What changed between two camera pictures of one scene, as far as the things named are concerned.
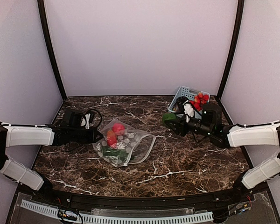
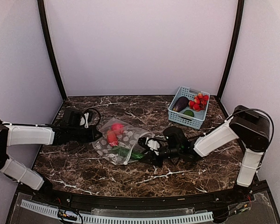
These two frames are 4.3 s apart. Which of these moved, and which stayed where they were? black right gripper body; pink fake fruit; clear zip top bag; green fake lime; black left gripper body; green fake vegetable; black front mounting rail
Moved: black right gripper body; green fake vegetable; green fake lime
Stayed: black front mounting rail; pink fake fruit; clear zip top bag; black left gripper body
